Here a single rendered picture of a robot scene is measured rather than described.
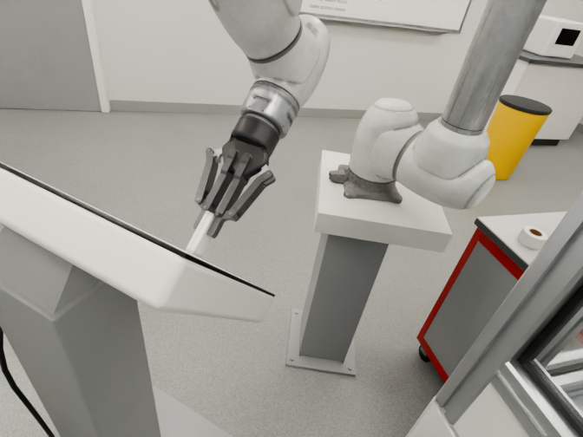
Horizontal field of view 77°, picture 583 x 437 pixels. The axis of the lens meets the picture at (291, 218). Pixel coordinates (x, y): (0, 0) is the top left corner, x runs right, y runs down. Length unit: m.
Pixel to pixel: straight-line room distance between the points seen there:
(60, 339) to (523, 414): 0.52
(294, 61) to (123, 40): 3.14
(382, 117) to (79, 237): 0.83
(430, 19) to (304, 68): 3.73
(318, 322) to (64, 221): 1.22
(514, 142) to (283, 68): 3.14
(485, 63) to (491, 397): 0.65
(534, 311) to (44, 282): 0.54
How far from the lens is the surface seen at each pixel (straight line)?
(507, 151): 3.65
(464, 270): 1.48
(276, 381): 1.61
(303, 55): 0.62
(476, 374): 0.50
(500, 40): 0.90
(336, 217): 1.02
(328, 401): 1.61
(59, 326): 0.53
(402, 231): 1.07
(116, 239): 0.34
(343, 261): 1.25
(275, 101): 0.61
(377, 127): 1.03
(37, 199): 0.40
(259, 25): 0.56
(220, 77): 3.76
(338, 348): 1.62
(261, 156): 0.59
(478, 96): 0.93
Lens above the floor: 1.40
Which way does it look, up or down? 36 degrees down
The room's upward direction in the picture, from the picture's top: 9 degrees clockwise
